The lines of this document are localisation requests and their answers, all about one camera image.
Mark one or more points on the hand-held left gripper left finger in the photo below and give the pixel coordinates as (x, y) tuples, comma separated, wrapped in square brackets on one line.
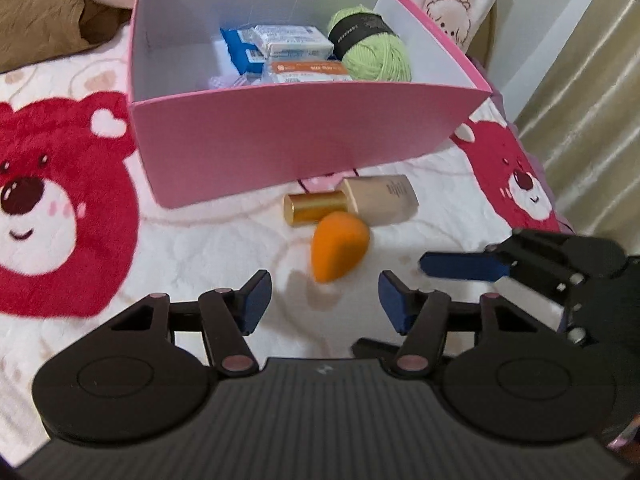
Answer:
[(257, 300)]

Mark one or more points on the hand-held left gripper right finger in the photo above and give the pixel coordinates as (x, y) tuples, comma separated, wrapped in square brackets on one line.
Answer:
[(392, 300)]

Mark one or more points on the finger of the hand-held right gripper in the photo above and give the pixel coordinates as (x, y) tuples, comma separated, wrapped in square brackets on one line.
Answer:
[(460, 266), (375, 347)]

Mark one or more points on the orange makeup sponge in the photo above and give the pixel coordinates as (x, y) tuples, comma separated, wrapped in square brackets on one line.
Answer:
[(336, 247)]

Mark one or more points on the pink cardboard box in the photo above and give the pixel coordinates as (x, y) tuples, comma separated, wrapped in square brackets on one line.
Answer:
[(300, 135)]

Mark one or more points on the clear case with orange label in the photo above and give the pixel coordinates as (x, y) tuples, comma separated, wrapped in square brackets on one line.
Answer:
[(310, 71)]

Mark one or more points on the blue wet wipes packet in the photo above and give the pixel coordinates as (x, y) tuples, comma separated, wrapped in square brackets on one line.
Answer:
[(240, 52)]

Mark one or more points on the small white and blue packet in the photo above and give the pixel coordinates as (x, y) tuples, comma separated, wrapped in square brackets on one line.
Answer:
[(290, 40)]

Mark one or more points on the red bear printed blanket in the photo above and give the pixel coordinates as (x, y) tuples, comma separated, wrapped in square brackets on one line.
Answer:
[(200, 250)]

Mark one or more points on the foundation bottle with gold cap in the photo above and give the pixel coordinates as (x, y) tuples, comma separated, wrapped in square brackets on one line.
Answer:
[(380, 199)]

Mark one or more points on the beige curtain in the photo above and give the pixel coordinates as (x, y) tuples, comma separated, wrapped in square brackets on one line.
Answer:
[(585, 100)]

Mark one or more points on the wooden headboard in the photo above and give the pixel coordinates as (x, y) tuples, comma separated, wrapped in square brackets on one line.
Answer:
[(481, 35)]

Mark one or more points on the green yarn ball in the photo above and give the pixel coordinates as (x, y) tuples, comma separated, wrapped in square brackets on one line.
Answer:
[(372, 47)]

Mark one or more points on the brown cloth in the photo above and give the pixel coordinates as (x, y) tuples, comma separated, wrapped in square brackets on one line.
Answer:
[(45, 15)]

